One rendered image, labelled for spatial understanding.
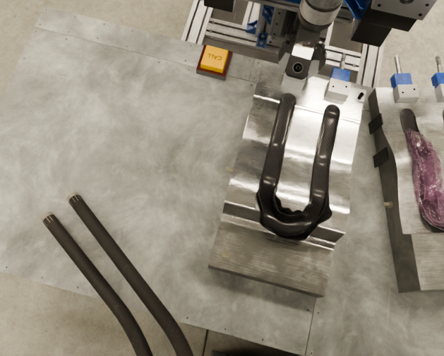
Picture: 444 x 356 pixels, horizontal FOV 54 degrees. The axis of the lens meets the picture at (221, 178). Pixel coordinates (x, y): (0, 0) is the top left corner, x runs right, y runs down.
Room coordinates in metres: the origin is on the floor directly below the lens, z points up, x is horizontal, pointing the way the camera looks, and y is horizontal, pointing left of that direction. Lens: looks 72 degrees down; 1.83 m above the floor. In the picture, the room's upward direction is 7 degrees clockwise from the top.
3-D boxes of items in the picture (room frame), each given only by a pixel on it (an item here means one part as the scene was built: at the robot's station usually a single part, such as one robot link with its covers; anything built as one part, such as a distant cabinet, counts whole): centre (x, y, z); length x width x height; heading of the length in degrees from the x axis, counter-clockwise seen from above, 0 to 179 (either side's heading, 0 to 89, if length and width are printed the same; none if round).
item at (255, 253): (0.34, -0.16, 0.87); 0.50 x 0.26 x 0.14; 171
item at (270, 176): (0.35, -0.17, 0.92); 0.35 x 0.16 x 0.09; 171
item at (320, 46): (0.60, -0.15, 1.05); 0.09 x 0.08 x 0.12; 171
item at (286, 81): (0.61, -0.15, 0.90); 0.13 x 0.05 x 0.05; 171
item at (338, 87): (0.60, -0.26, 0.89); 0.13 x 0.05 x 0.05; 172
